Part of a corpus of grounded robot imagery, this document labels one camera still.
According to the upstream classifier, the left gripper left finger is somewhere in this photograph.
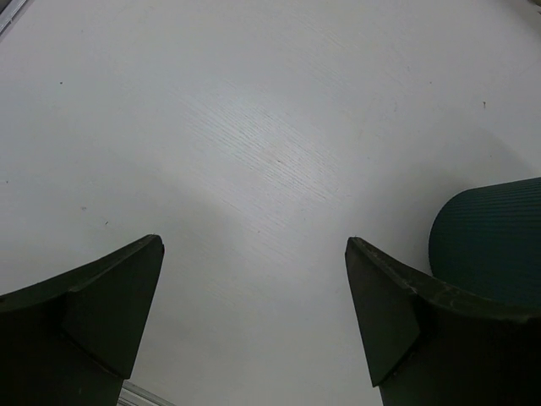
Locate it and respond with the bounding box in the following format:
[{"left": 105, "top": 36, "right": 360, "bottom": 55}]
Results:
[{"left": 1, "top": 234, "right": 165, "bottom": 405}]

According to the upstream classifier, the dark green plastic bin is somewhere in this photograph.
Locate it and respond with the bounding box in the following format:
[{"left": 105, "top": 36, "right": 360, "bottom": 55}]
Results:
[{"left": 429, "top": 178, "right": 540, "bottom": 308}]

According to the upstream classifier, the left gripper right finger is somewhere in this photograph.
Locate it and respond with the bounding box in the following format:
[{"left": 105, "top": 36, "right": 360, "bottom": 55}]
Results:
[{"left": 345, "top": 237, "right": 540, "bottom": 405}]

